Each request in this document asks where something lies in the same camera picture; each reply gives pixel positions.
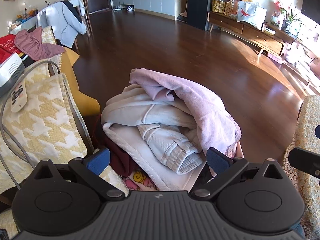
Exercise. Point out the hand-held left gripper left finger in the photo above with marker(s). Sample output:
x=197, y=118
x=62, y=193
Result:
x=98, y=161

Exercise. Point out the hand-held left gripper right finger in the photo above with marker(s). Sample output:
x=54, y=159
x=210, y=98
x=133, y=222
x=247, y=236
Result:
x=218, y=162

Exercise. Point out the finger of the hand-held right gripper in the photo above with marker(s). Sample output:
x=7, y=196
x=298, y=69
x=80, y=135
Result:
x=317, y=131
x=307, y=160

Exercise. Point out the lilac long-sleeve garment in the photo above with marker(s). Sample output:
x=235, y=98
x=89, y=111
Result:
x=200, y=100

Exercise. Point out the dark red cloth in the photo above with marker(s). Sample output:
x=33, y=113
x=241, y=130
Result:
x=117, y=155

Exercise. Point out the yellow lace tablecloth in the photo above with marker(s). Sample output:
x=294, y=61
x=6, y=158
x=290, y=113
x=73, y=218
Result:
x=307, y=112

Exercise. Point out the white fleece garment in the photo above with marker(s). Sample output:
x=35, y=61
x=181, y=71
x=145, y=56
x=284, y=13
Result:
x=140, y=152

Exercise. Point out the cartoon printed cloth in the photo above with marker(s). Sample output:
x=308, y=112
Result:
x=140, y=180

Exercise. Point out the light blue sweatshirt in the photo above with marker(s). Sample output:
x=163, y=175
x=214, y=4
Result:
x=130, y=107

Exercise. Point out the mustard yellow sofa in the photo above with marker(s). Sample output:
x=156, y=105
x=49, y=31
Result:
x=85, y=100

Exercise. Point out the yellow houndstooth sofa cover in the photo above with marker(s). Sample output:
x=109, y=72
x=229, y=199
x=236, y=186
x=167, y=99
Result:
x=50, y=120

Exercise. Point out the lilac swan ornament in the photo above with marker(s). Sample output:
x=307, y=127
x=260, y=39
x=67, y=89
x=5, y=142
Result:
x=293, y=53

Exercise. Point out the pink flat box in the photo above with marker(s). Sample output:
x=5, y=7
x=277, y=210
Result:
x=275, y=58

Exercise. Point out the white remote control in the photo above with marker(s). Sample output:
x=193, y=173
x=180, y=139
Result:
x=18, y=97

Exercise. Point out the patterned vase with flowers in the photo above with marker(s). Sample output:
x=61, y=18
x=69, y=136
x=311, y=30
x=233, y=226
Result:
x=287, y=26

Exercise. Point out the wooden media cabinet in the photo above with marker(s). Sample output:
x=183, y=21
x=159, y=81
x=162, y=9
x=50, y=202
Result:
x=250, y=33

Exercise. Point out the white grey device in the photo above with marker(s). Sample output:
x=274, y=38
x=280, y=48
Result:
x=10, y=72

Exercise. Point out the mauve garment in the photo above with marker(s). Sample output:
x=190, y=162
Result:
x=37, y=46

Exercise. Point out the white shopping bag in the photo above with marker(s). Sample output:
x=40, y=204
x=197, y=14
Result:
x=252, y=17

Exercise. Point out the black television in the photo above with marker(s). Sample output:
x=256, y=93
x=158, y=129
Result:
x=312, y=0

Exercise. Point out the light blue jacket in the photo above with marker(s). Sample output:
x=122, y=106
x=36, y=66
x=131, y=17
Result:
x=65, y=22

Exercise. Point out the clear bag of snacks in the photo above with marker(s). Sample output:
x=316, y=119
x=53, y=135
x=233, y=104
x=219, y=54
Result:
x=231, y=6

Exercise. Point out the white sneakers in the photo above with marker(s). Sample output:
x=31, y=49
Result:
x=117, y=8
x=130, y=8

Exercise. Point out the snack jar with pink lid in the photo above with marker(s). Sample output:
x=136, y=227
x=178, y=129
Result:
x=218, y=5

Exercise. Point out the wooden chair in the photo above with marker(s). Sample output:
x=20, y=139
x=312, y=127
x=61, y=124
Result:
x=86, y=2

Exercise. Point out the black refrigerator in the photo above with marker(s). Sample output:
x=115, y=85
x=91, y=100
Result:
x=200, y=2

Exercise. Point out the pile of colourful packets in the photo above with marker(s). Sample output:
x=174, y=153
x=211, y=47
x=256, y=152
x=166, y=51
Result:
x=23, y=16

